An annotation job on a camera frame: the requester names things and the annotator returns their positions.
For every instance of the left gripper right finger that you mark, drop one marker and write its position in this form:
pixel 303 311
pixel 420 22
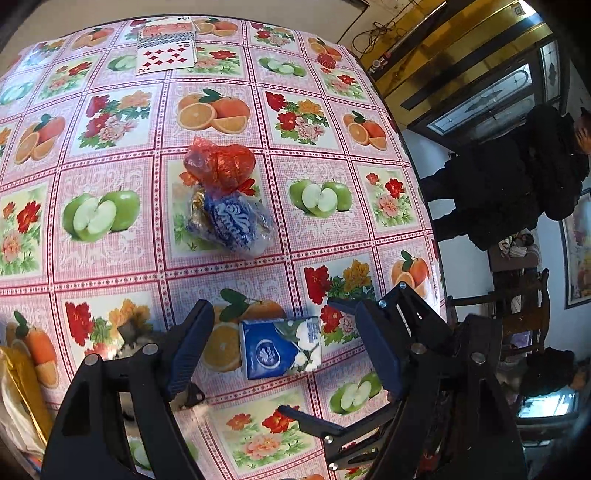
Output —
pixel 473 433

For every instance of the framed wall picture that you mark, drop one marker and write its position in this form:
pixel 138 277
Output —
pixel 576 239

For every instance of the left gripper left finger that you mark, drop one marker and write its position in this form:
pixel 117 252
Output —
pixel 107 397

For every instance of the blue candy plastic bag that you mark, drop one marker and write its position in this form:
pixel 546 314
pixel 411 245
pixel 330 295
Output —
pixel 235 222

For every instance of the floral plastic tablecloth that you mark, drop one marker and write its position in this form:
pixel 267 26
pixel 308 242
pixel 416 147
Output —
pixel 95 258

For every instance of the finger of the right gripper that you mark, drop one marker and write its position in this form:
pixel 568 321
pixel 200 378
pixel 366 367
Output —
pixel 409 345

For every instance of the person in black clothes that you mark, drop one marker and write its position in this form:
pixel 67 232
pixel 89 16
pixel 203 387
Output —
pixel 504 185

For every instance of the red plastic bag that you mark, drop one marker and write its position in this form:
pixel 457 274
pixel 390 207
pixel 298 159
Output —
pixel 220 169

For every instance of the playing cards stack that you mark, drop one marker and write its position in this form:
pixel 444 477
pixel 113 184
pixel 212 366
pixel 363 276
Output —
pixel 164 47

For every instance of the yellow taped foam box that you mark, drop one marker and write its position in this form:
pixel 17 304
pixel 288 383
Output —
pixel 25 420

